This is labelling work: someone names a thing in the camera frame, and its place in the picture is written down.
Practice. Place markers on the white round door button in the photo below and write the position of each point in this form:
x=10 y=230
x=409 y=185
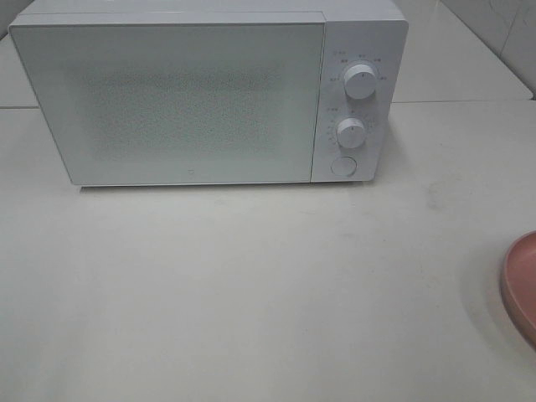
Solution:
x=344 y=167

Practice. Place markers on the pink round plate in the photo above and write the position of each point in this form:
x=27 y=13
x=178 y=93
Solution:
x=517 y=285

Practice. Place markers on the white microwave door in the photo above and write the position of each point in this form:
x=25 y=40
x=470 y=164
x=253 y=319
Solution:
x=151 y=105

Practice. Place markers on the lower white round knob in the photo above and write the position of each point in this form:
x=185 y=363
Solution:
x=351 y=133

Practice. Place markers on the white round knob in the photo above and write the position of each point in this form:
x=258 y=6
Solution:
x=351 y=133
x=359 y=80

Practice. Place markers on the upper white round knob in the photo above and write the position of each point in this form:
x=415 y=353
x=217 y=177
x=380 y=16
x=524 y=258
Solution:
x=359 y=80

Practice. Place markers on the white microwave oven body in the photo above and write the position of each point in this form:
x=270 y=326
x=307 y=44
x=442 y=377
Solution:
x=353 y=31

